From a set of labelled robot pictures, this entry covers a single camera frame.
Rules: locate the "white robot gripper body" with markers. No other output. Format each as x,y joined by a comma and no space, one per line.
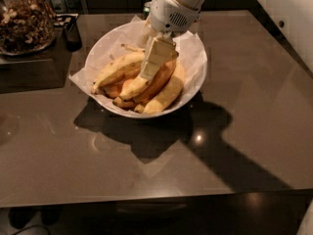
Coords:
169,14

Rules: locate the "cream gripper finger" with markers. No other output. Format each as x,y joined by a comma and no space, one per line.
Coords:
159,50
146,35

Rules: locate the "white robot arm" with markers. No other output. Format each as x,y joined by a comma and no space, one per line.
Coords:
192,4

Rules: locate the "orange ripe banana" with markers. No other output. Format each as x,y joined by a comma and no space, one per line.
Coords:
159,81

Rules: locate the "top long yellow banana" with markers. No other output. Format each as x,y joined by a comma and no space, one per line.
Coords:
116,68

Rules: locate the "white bowl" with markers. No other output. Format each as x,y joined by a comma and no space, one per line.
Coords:
192,66

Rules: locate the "front right yellow banana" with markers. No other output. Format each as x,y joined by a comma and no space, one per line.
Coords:
166,96

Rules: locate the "small middle yellow banana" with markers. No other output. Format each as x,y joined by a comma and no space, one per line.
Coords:
134,88

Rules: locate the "left lower orange banana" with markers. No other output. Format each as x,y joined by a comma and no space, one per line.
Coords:
114,88

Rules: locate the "bottom small banana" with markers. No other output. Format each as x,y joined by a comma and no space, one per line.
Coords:
123,104

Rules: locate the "green soda can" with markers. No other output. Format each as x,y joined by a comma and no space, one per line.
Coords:
146,9

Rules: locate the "white paper liner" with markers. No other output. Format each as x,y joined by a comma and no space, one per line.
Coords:
107,46

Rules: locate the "small black container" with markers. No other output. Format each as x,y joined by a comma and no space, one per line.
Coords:
72,34

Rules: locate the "dark tray stand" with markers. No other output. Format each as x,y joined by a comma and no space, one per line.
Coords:
43,70

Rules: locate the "glass jar of nuts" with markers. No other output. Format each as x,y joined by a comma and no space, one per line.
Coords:
26,26

